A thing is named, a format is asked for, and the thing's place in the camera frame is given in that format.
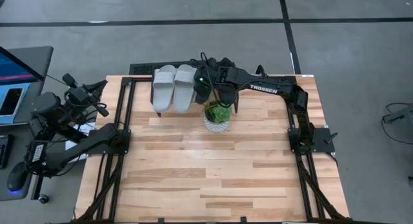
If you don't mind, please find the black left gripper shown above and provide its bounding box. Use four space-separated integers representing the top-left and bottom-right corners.
65 79 110 119

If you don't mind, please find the grey slide sandal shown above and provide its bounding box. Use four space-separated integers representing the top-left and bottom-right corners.
152 65 177 114
173 63 198 115

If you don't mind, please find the wooden shelf with black legs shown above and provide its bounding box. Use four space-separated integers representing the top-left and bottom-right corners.
149 76 241 118

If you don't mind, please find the white paper sheet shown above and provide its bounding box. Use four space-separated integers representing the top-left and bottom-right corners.
64 121 97 164

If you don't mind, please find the green plant in patterned pot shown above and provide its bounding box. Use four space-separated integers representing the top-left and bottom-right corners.
201 100 234 134

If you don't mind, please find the black perforated floor mat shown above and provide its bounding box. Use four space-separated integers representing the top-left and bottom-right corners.
128 59 208 76

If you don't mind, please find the computer monitor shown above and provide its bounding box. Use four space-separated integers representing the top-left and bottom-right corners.
0 45 45 126

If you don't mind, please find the black smartphone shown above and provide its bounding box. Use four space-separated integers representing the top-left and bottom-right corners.
0 87 25 117

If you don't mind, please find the grey desk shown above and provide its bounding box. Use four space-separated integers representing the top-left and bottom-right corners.
0 45 55 202

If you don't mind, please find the black keyboard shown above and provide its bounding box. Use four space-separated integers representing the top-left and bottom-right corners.
0 134 14 170

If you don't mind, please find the black computer mouse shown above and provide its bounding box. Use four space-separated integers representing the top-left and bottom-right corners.
6 161 30 194

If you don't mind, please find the grey power box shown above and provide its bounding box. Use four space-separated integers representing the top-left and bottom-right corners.
382 103 413 125

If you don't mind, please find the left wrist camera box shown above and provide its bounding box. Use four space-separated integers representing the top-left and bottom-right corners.
61 72 79 88

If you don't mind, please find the black metal table frame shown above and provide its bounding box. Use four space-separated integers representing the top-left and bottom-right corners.
74 74 352 223

